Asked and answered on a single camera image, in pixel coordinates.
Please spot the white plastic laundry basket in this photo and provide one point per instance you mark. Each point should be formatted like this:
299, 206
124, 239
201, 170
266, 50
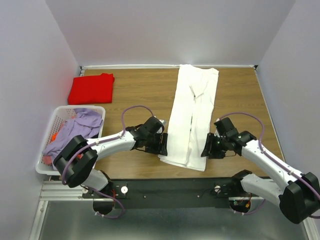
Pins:
58, 117

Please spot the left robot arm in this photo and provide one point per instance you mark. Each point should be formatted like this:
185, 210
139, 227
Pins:
76, 161

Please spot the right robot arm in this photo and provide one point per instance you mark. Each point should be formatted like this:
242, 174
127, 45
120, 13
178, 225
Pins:
297, 194

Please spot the folded red t-shirt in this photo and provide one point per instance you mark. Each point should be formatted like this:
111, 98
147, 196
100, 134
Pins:
92, 89

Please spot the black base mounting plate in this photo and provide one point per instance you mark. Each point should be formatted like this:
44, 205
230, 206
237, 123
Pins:
167, 193

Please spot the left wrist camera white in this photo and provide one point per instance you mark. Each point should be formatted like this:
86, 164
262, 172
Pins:
163, 122

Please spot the orange pink garment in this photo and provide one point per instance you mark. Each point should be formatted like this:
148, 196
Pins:
48, 160

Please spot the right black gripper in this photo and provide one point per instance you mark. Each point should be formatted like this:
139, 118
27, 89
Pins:
214, 153

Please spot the lavender t-shirt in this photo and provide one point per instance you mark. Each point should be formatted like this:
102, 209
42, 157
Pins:
86, 123

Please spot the aluminium rail frame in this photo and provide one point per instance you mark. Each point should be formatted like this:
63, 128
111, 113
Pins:
63, 214

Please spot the white t-shirt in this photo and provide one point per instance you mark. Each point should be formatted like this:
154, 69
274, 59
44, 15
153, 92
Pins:
190, 118

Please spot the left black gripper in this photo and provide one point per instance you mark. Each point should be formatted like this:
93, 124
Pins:
161, 148

